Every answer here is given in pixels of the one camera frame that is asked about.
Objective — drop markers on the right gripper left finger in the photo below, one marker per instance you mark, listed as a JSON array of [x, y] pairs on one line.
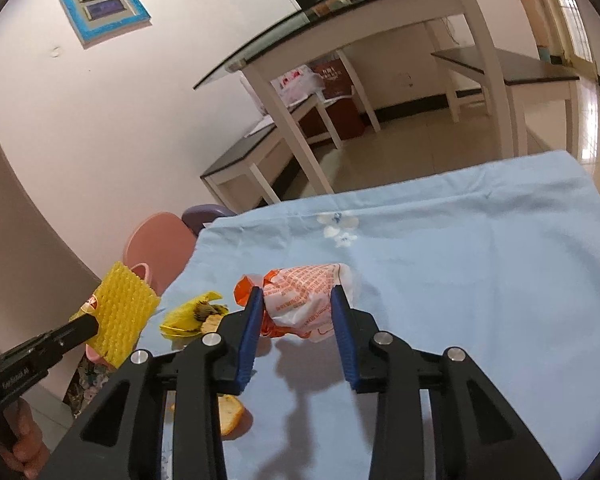
[[119, 435]]

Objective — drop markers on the light blue tablecloth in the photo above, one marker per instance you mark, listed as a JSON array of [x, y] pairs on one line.
[[502, 260]]

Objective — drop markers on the orange peel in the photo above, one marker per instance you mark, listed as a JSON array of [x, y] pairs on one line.
[[235, 419]]

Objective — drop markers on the orange white plastic bag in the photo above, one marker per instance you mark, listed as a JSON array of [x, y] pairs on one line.
[[297, 300]]

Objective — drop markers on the white glass-top table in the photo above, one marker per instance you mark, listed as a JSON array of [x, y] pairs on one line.
[[330, 25]]

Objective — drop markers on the left black-top bench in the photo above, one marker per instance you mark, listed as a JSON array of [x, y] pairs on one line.
[[236, 179]]

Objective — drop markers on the dark red box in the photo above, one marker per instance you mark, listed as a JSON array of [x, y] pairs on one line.
[[338, 94]]

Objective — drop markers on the purple chair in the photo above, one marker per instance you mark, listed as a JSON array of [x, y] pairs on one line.
[[196, 218]]

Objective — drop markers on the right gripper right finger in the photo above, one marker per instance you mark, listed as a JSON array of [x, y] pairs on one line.
[[477, 433]]

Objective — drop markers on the banana peel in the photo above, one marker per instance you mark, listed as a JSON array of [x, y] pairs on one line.
[[198, 316]]

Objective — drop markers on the pink plastic bin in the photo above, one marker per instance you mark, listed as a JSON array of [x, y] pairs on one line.
[[130, 299]]

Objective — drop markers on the pink chair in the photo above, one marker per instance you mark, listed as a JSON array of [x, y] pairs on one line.
[[161, 246]]

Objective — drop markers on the yellow foam net sleeve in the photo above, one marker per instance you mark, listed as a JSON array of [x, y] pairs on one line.
[[120, 314]]

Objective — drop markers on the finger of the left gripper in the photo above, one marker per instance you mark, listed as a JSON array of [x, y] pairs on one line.
[[75, 332]]

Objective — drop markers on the blue framed wall panel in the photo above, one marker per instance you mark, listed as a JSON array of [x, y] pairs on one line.
[[95, 21]]

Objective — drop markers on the right black-top bench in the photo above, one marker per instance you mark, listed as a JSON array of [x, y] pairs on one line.
[[527, 81]]

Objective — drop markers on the person's left hand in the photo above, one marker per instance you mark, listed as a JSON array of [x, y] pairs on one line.
[[29, 454]]

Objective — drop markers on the black-top bench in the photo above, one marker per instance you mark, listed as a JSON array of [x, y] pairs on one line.
[[236, 179], [527, 81]]

